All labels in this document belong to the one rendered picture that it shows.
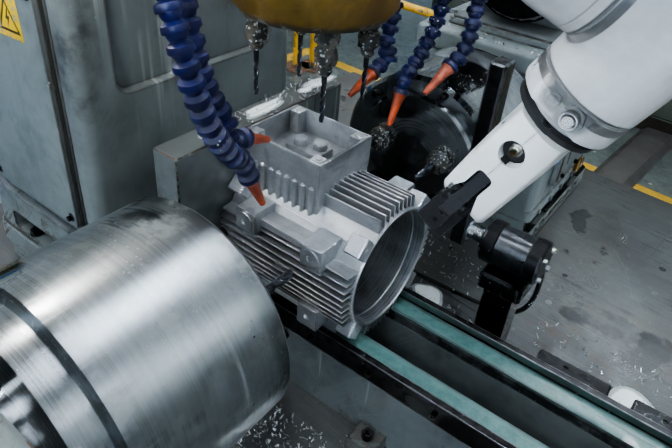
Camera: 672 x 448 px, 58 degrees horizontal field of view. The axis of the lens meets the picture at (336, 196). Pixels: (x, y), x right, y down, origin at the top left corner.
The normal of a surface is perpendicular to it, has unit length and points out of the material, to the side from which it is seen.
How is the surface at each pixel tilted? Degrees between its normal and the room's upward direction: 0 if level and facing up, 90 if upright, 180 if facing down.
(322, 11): 90
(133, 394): 51
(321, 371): 90
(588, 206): 0
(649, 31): 98
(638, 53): 101
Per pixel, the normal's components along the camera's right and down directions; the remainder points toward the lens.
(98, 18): 0.80, 0.39
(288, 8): -0.22, 0.53
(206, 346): 0.66, -0.22
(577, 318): 0.07, -0.83
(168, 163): -0.60, 0.41
